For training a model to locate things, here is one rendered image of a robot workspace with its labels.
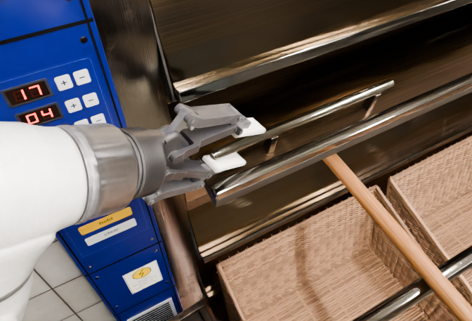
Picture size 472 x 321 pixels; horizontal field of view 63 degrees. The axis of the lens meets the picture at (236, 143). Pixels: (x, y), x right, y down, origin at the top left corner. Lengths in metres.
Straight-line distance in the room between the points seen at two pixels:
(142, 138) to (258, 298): 0.94
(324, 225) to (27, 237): 0.98
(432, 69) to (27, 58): 0.68
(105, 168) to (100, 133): 0.04
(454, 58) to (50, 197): 0.77
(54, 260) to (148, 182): 0.45
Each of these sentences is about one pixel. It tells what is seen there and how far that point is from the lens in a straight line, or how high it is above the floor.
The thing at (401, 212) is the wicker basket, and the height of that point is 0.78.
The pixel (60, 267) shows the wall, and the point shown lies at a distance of 0.85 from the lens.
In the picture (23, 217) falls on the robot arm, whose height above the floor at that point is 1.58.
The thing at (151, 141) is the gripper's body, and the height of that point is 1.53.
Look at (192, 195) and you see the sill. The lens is 0.80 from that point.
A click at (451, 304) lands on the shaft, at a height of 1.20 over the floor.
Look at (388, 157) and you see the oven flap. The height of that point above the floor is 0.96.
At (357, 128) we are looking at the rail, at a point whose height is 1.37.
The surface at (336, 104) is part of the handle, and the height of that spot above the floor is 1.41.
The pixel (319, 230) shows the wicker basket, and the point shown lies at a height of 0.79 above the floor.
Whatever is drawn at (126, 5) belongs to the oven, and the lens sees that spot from 0.50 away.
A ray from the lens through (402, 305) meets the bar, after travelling 0.74.
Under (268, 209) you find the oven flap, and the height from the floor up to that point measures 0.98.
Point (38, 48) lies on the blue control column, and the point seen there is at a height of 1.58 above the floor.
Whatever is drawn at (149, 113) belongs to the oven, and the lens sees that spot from 0.60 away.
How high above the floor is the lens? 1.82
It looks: 49 degrees down
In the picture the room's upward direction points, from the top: straight up
